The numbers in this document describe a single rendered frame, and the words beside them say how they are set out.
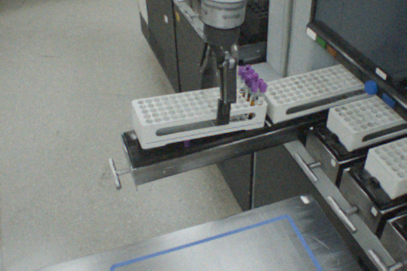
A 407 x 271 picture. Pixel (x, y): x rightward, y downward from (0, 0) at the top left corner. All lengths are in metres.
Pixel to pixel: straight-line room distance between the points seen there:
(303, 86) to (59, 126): 1.64
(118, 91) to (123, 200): 0.85
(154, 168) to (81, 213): 1.06
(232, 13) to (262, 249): 0.45
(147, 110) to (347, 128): 0.44
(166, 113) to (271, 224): 0.33
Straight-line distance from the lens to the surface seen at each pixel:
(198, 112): 1.02
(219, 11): 0.91
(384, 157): 1.01
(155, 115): 1.01
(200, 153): 1.05
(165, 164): 1.04
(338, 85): 1.18
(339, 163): 1.04
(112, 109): 2.58
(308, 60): 1.24
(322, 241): 0.88
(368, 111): 1.11
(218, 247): 0.85
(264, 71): 1.44
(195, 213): 1.97
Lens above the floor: 1.51
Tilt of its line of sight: 39 degrees down
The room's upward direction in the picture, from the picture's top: 2 degrees counter-clockwise
